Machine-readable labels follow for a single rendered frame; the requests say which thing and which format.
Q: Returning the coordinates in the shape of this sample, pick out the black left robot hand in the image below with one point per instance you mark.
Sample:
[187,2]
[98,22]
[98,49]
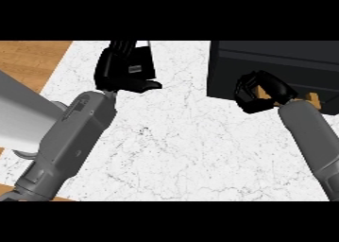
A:
[121,72]

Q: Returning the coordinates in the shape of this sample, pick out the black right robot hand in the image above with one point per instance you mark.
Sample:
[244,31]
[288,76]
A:
[281,89]

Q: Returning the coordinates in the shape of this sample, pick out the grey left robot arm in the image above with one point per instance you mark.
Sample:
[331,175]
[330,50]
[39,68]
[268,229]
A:
[70,138]

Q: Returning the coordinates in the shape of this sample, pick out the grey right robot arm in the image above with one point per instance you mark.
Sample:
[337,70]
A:
[316,145]

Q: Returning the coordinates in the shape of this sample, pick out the pale grey drawer front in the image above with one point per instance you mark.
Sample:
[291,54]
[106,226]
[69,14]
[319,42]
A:
[14,110]

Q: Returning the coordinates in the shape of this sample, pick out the black appliance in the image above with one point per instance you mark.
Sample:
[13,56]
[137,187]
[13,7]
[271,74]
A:
[288,60]

